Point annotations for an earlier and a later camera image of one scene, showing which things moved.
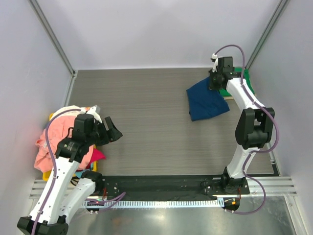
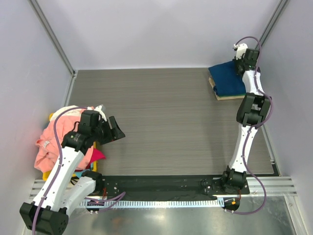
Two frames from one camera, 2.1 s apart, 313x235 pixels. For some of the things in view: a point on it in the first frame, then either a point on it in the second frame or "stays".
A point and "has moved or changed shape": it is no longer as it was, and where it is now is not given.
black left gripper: (114, 134) stays
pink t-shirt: (57, 130) stays
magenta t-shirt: (97, 155) stays
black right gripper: (212, 86) -> (235, 61)
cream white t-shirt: (74, 113) stays
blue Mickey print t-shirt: (204, 103) has moved or changed shape
